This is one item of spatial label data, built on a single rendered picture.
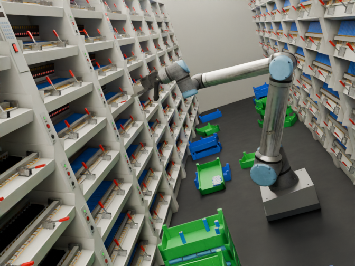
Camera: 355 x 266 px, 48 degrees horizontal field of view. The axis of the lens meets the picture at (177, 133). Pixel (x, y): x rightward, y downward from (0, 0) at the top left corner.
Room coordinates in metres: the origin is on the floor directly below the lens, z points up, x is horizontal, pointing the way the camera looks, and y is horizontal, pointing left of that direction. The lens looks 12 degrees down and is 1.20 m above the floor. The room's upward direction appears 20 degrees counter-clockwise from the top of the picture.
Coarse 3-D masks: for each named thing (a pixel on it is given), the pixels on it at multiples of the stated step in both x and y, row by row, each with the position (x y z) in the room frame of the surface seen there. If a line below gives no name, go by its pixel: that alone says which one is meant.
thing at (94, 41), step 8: (80, 32) 2.79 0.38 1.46; (88, 32) 2.89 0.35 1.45; (96, 32) 2.88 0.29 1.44; (88, 40) 2.44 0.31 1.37; (96, 40) 2.73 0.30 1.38; (104, 40) 2.70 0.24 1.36; (112, 40) 2.86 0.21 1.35; (88, 48) 2.34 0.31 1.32; (96, 48) 2.48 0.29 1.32; (104, 48) 2.65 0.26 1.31
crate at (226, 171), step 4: (228, 164) 3.29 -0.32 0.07; (224, 168) 3.32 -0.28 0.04; (228, 168) 3.29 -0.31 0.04; (196, 172) 3.36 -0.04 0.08; (224, 172) 3.32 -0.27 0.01; (228, 172) 3.12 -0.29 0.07; (196, 176) 3.33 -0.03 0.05; (224, 176) 3.12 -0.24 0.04; (228, 176) 3.12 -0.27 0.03; (196, 180) 3.17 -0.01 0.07; (196, 184) 3.17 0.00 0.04
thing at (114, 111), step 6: (102, 90) 2.78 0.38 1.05; (108, 90) 2.89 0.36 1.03; (114, 90) 2.88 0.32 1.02; (126, 90) 2.87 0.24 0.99; (132, 90) 2.86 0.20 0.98; (126, 102) 2.64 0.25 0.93; (132, 102) 2.82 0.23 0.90; (114, 108) 2.40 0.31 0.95; (120, 108) 2.48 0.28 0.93; (114, 114) 2.34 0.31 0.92
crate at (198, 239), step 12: (216, 216) 1.78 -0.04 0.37; (168, 228) 1.81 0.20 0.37; (180, 228) 1.80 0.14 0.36; (192, 228) 1.79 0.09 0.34; (204, 228) 1.79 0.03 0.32; (168, 240) 1.79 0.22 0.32; (180, 240) 1.75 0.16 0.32; (192, 240) 1.71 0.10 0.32; (204, 240) 1.59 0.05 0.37; (216, 240) 1.58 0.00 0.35; (168, 252) 1.61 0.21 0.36; (180, 252) 1.61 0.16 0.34; (192, 252) 1.60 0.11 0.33
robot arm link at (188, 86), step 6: (186, 78) 2.32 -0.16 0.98; (192, 78) 2.39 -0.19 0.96; (180, 84) 2.33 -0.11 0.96; (186, 84) 2.31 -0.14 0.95; (192, 84) 2.33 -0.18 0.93; (198, 84) 2.38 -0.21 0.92; (180, 90) 2.35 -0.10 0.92; (186, 90) 2.31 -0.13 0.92; (192, 90) 2.31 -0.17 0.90; (186, 96) 2.32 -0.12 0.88
